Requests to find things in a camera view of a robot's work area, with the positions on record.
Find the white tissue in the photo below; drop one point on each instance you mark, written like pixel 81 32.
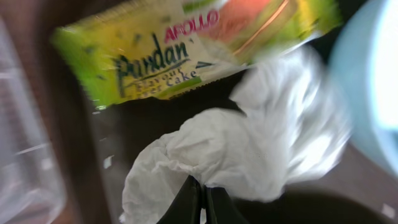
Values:
pixel 292 125

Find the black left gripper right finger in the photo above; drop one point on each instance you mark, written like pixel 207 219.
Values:
pixel 220 208

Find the dark blue plate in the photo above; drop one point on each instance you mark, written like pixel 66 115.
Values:
pixel 309 207

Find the dark brown serving tray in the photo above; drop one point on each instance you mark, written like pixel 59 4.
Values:
pixel 101 147

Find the green yellow snack wrapper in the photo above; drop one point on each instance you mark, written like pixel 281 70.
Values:
pixel 160 49

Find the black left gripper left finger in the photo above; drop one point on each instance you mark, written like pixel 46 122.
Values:
pixel 186 206

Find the light blue bowl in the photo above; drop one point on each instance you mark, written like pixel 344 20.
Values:
pixel 364 64

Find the clear plastic bin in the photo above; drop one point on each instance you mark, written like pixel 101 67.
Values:
pixel 32 187

